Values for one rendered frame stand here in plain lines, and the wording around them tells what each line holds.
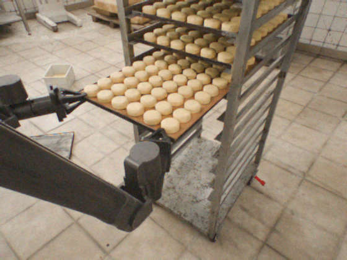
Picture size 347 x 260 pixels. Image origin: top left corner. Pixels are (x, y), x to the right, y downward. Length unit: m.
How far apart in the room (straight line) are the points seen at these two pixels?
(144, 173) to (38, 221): 1.38
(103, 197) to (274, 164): 1.73
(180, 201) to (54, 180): 1.23
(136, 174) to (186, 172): 1.20
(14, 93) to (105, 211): 0.48
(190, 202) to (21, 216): 1.01
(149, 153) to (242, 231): 1.23
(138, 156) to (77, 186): 0.15
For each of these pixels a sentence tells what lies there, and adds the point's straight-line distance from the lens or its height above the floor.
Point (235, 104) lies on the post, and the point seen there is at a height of 0.94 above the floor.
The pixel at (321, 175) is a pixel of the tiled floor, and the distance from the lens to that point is 2.12.
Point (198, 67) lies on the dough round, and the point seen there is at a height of 0.97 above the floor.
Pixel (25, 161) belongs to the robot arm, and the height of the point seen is 1.20.
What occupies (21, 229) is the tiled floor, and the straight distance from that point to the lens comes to 1.84.
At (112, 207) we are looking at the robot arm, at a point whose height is 1.03.
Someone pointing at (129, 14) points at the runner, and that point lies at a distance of 1.01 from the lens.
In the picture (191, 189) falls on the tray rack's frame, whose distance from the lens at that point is 1.59.
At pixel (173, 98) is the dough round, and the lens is 0.79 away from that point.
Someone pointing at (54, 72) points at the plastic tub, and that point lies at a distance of 3.23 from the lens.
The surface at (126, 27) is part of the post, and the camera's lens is 1.02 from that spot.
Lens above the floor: 1.40
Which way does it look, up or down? 39 degrees down
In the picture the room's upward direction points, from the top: straight up
